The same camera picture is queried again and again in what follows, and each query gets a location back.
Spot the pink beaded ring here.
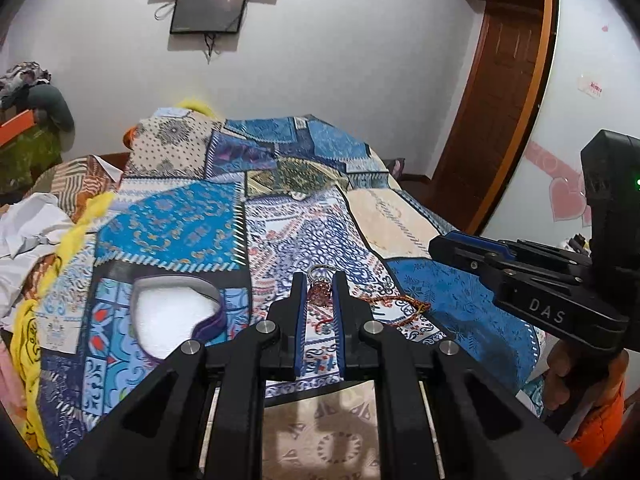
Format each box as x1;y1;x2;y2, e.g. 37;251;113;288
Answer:
305;263;335;334

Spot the purple heart-shaped jewelry box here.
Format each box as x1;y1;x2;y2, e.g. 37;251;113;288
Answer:
129;275;227;361

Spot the person's right hand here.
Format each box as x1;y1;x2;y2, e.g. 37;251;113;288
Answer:
542;340;629;411

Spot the dark bag on floor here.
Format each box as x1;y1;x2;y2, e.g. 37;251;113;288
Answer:
383;157;406;181

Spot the blue patchwork bedspread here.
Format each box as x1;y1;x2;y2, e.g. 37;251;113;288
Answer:
36;112;544;479

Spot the brown wooden door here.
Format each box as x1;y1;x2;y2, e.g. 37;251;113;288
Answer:
427;0;544;232

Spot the white wardrobe with pink hearts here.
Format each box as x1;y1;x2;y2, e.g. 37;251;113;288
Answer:
483;0;639;246

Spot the brown patterned pillow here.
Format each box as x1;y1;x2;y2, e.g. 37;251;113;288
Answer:
26;155;122;222

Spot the yellow printed cloth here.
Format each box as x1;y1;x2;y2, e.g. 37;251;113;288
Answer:
10;192;115;476

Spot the white crumpled cloth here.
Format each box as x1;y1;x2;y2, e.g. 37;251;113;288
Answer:
1;193;74;318

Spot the green patterned storage box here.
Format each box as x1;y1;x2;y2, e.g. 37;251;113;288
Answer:
0;126;62;195

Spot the orange box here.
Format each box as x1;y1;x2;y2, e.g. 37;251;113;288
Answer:
0;110;36;146

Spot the pile of clothes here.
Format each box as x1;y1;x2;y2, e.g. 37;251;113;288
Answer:
1;62;75;132

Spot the red braided string bracelet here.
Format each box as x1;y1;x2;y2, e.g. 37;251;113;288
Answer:
359;292;433;331

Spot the small black wall monitor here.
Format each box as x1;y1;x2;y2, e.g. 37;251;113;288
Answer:
170;0;246;35

